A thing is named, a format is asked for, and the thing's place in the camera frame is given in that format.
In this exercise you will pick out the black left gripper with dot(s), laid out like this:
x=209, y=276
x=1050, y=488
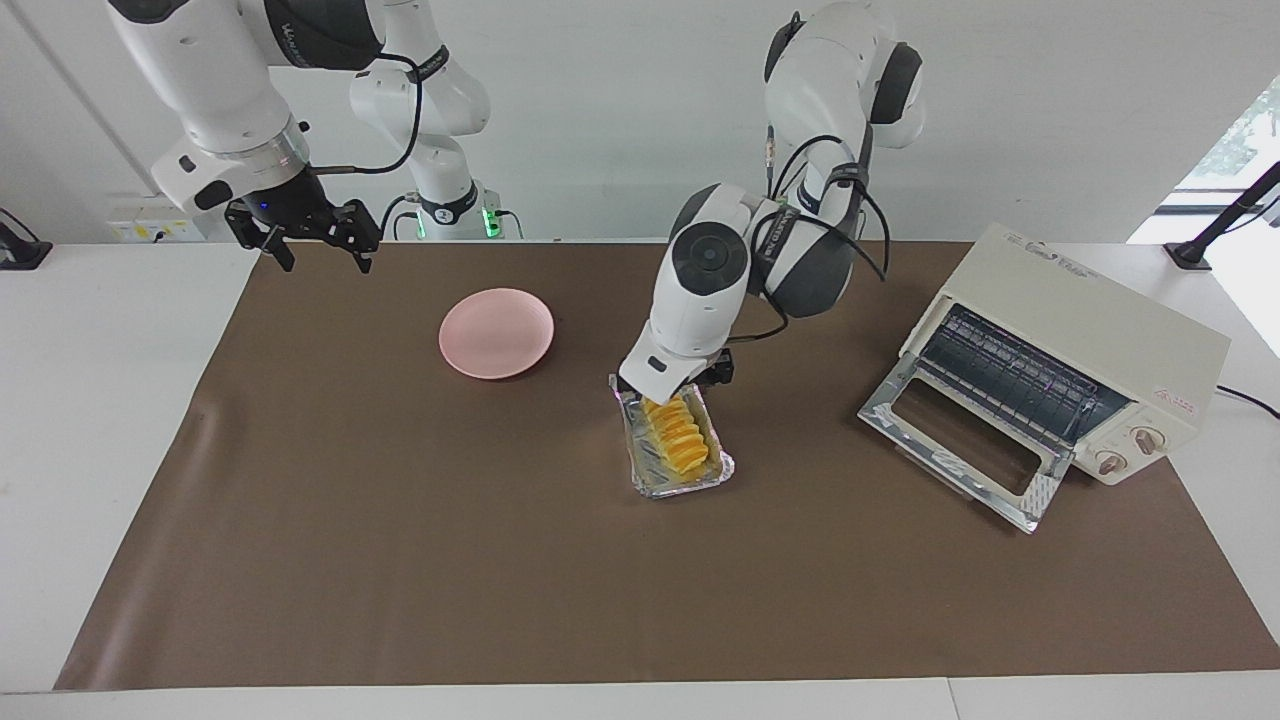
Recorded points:
x=718, y=368

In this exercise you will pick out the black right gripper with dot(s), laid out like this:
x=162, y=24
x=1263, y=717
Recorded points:
x=295, y=210

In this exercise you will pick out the sliced yellow bread loaf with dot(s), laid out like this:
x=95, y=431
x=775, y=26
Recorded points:
x=675, y=435

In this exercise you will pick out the aluminium foil tray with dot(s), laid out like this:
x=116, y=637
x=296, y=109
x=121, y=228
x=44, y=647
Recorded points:
x=680, y=485

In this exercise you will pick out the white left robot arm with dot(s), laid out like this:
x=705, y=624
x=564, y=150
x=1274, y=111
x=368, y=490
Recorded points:
x=700, y=300

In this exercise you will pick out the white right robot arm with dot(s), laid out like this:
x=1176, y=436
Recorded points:
x=210, y=80

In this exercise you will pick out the glass oven door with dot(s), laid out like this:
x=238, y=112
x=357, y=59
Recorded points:
x=965, y=440

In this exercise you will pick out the white toaster oven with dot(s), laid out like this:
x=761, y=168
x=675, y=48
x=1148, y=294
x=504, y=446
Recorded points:
x=1080, y=300

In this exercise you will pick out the beige oven knob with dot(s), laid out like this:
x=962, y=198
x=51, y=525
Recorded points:
x=1148, y=440
x=1110, y=462

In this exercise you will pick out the pink round plate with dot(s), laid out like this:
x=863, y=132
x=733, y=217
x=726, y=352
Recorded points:
x=495, y=335

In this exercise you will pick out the black stand base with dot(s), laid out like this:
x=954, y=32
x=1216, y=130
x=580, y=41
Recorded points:
x=25, y=255

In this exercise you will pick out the brown paper table mat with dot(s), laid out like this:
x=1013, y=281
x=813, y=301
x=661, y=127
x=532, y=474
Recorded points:
x=400, y=520

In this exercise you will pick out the bright window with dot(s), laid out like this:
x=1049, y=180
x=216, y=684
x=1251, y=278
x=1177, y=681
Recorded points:
x=1240, y=140

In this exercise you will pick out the white wall power outlet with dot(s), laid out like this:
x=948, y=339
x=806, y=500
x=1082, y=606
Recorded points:
x=150, y=225

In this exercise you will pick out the black camera stand pole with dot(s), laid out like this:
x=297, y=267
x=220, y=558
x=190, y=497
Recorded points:
x=1190, y=252

